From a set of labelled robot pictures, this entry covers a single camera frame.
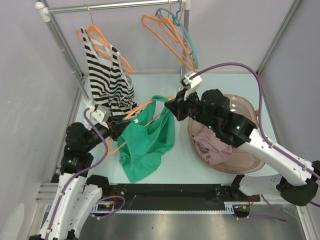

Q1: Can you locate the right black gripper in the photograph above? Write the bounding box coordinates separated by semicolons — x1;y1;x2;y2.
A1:
164;86;218;131

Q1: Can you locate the orange hanger front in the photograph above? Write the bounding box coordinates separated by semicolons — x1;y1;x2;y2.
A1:
104;99;161;163

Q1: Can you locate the green tank top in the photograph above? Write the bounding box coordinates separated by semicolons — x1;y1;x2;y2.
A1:
117;95;176;184

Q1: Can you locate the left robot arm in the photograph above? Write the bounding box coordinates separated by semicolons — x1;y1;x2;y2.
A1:
29;118;130;240

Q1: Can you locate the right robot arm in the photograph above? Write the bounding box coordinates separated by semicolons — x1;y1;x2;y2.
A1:
164;89;320;207

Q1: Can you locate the black white striped tank top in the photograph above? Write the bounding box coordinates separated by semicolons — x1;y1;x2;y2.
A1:
78;27;138;120

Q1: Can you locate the pink thin hanger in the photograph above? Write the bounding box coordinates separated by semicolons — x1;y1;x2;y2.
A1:
172;0;199;70

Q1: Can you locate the teal hanger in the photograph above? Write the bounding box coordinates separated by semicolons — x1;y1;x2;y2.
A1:
155;0;199;71

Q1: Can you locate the orange hanger with striped top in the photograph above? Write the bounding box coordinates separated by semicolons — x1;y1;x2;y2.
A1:
84;4;134;74

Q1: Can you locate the pink mauve garment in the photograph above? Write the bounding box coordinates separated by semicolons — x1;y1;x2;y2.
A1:
193;127;232;165

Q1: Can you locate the brown plastic laundry basket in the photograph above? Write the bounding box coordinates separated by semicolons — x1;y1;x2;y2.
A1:
187;93;265;174

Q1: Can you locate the metal clothes rack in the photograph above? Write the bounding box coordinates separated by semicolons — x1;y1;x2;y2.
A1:
35;0;179;100

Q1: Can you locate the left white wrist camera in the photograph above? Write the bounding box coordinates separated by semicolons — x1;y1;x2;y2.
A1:
84;105;111;124

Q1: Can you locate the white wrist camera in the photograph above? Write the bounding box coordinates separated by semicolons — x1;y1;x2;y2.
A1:
179;71;203;101
84;105;111;124

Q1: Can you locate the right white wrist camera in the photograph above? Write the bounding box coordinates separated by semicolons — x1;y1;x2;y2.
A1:
179;71;203;101

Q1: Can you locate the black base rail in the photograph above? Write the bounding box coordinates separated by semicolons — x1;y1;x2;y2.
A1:
102;183;261;212

